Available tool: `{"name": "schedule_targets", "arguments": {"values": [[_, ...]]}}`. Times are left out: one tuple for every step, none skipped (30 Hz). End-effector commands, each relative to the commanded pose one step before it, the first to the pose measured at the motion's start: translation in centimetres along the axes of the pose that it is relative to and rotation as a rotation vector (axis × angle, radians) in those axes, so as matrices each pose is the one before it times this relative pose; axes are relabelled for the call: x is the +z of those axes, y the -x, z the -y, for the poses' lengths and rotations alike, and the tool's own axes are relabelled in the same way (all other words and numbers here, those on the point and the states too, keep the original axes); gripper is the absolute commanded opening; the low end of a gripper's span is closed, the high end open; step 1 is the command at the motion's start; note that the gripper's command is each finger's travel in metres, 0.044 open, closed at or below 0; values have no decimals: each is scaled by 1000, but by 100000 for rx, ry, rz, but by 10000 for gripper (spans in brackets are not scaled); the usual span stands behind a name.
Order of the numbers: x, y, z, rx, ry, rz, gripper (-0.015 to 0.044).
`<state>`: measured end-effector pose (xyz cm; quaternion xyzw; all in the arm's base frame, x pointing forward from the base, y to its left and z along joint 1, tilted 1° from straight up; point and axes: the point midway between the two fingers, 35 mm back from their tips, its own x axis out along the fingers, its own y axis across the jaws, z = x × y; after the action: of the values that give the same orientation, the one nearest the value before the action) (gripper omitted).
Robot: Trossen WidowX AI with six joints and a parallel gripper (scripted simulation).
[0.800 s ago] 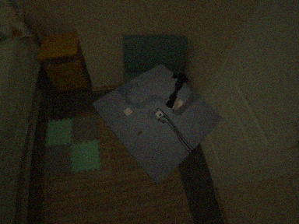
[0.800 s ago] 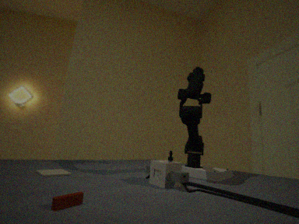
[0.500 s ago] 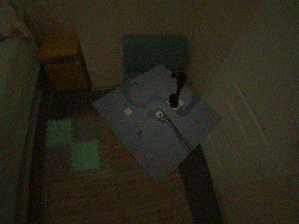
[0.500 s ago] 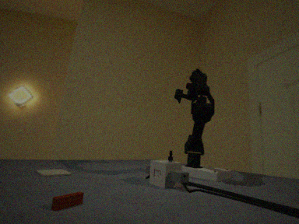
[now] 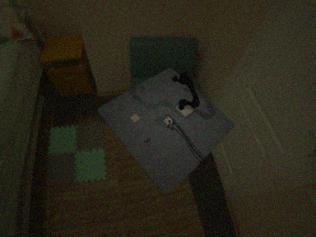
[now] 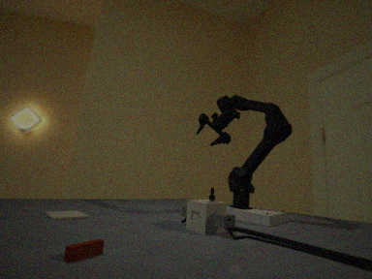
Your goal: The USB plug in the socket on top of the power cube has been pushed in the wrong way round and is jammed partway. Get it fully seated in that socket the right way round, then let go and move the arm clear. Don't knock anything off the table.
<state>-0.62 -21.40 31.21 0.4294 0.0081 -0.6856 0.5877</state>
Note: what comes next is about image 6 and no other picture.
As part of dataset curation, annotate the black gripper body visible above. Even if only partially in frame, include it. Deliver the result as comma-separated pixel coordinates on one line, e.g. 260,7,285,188
199,113,231,144

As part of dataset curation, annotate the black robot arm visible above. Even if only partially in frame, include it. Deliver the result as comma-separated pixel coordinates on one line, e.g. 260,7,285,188
217,95,292,209

